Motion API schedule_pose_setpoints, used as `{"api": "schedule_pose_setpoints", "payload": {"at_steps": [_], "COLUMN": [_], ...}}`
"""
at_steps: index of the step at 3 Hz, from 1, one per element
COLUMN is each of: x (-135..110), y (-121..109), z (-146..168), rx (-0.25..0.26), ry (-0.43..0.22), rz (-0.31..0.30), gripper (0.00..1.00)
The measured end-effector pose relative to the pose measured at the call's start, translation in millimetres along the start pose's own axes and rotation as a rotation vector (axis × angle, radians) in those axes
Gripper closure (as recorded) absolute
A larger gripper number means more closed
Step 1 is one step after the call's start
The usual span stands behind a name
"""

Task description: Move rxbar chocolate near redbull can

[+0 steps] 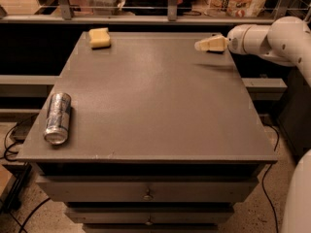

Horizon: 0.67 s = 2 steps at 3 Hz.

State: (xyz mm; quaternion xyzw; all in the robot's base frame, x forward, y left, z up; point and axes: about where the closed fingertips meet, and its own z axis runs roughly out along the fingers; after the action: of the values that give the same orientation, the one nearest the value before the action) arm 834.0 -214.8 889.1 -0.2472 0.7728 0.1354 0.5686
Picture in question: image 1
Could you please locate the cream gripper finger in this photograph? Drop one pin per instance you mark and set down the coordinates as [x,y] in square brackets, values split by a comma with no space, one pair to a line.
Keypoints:
[214,43]

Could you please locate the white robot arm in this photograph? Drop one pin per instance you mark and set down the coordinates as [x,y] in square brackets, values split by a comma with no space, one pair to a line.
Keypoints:
[287,41]

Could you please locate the silver blue redbull can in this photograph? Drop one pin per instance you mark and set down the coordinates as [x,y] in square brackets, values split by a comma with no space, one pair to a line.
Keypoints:
[58,118]

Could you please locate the grey metal railing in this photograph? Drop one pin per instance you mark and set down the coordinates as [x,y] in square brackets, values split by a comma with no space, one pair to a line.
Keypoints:
[77,11]

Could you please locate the grey drawer cabinet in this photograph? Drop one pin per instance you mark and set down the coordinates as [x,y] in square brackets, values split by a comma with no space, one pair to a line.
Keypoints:
[152,112]

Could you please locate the yellow sponge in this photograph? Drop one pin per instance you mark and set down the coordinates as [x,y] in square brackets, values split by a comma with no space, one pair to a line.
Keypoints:
[99,38]

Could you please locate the top drawer metal knob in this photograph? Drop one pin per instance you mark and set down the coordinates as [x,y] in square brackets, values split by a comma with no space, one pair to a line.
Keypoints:
[148,196]

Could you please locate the drawer metal knob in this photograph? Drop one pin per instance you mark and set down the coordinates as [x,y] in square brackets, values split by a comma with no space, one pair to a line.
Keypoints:
[149,221]
[148,196]

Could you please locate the black bag behind rail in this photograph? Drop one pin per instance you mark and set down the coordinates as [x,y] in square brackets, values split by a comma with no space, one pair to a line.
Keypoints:
[152,0]

